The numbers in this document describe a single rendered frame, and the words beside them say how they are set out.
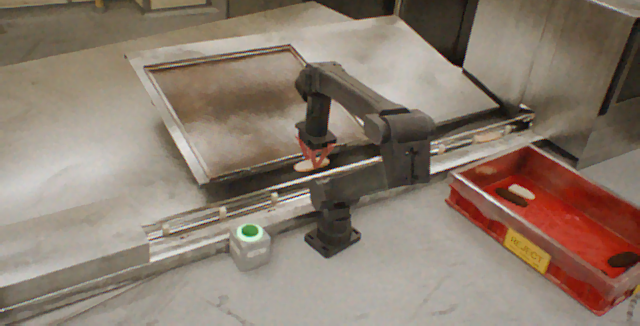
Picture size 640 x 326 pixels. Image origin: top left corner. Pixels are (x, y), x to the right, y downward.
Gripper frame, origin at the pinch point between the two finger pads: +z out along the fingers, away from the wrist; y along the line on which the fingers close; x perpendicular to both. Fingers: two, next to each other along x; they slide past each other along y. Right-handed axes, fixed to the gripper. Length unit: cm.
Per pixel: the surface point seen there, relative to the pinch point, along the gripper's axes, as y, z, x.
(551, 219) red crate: -36, 11, -54
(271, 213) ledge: -6.1, 7.5, 14.5
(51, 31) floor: 330, 101, 6
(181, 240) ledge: -5.8, 7.4, 36.9
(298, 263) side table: -20.3, 11.4, 14.7
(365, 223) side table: -15.4, 11.5, -7.7
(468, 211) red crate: -25.0, 9.2, -33.5
